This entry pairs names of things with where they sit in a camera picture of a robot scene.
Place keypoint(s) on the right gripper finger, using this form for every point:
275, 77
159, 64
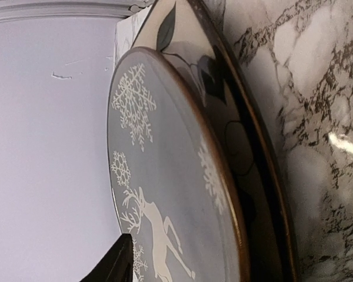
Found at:
117, 264

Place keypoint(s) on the square floral ceramic plate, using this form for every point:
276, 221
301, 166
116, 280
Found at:
184, 33

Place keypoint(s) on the round grey deer plate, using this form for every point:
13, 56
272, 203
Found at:
171, 184

